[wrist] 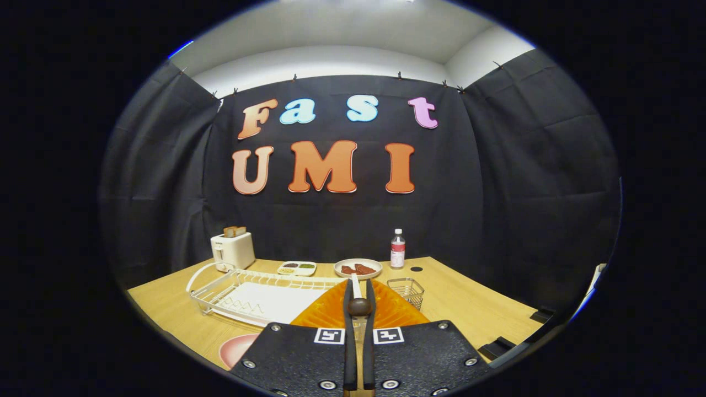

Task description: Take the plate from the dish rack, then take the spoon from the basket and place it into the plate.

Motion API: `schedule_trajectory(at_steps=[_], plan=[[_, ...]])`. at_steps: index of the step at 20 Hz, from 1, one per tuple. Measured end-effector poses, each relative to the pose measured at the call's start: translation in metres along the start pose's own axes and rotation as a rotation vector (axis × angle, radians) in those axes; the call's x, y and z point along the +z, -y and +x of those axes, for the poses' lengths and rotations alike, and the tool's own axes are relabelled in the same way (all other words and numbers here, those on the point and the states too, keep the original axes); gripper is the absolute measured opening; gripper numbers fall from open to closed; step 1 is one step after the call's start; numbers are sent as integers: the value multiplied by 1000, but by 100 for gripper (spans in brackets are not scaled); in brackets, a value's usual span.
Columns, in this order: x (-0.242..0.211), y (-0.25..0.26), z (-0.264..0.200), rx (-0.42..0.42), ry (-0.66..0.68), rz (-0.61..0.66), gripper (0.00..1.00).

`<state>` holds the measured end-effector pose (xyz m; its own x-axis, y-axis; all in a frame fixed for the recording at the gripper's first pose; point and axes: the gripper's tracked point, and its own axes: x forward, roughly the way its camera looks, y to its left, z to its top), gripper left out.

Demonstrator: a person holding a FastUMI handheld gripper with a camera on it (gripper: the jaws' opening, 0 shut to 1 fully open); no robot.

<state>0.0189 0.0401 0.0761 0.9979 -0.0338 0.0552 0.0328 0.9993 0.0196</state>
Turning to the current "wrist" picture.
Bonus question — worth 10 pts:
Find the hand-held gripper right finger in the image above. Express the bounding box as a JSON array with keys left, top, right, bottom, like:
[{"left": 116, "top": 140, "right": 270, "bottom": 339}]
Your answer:
[{"left": 361, "top": 278, "right": 493, "bottom": 397}]

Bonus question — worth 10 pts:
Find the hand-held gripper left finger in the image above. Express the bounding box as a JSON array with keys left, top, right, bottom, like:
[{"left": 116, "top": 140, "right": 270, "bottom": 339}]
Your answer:
[{"left": 229, "top": 278, "right": 359, "bottom": 397}]

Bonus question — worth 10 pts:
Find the pink plate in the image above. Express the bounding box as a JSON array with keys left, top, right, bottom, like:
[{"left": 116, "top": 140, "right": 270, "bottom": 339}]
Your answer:
[{"left": 219, "top": 333, "right": 261, "bottom": 370}]

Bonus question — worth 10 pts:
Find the white dish rack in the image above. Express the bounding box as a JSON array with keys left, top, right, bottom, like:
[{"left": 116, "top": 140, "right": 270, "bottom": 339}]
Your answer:
[{"left": 186, "top": 262, "right": 363, "bottom": 327}]

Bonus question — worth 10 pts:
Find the wire metal basket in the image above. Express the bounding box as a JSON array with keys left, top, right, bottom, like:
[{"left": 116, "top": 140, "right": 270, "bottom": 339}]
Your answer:
[{"left": 387, "top": 277, "right": 425, "bottom": 311}]

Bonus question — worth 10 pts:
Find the brown-handled spoon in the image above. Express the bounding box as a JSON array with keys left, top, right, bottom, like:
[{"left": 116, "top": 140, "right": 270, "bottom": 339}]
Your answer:
[{"left": 347, "top": 297, "right": 372, "bottom": 345}]

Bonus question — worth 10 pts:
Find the white round food plate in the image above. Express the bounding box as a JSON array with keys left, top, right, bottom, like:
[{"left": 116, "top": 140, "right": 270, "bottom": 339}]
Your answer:
[{"left": 334, "top": 258, "right": 383, "bottom": 280}]

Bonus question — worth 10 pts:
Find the white divided sauce tray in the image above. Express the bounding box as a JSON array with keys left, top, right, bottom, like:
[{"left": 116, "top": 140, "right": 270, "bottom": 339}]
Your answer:
[{"left": 277, "top": 261, "right": 317, "bottom": 277}]

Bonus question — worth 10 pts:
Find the clear bottle red label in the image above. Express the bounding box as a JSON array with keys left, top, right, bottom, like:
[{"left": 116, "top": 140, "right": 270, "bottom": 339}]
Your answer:
[{"left": 390, "top": 229, "right": 406, "bottom": 269}]

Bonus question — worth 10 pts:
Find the white toaster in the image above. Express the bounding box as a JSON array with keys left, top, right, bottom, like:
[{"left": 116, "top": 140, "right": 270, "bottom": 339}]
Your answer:
[{"left": 210, "top": 232, "right": 256, "bottom": 273}]

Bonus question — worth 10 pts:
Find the black backdrop cloth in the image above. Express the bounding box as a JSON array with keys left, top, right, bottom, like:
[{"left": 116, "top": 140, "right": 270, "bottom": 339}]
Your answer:
[{"left": 99, "top": 50, "right": 623, "bottom": 315}]

